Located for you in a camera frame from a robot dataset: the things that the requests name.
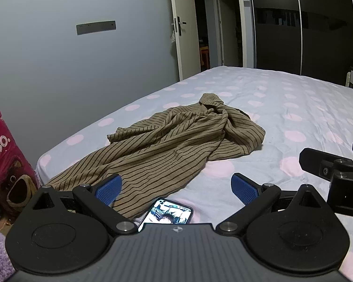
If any brown striped shirt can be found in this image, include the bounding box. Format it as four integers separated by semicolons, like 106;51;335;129
47;93;266;220

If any orange stool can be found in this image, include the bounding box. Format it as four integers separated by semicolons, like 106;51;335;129
199;46;209;67

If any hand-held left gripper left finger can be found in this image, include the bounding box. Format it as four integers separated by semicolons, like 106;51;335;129
32;174;137;235

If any white door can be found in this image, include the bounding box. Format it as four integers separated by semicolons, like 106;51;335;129
168;0;195;80

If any black smartphone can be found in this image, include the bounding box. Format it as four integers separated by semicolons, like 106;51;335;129
138;197;194;232

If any dark sliding door wardrobe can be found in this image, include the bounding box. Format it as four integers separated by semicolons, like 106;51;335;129
247;0;353;86

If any polka dot bed sheet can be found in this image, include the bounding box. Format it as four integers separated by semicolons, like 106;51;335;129
35;66;353;282

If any pink bear print bag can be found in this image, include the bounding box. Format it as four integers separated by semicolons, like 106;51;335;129
0;110;42;227

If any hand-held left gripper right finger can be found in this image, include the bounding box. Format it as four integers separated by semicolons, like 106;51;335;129
215;173;327;237

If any grey wall plate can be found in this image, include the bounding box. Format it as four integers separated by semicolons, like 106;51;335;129
76;20;117;36

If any metal door handle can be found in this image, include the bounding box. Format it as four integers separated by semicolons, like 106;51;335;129
171;18;186;36

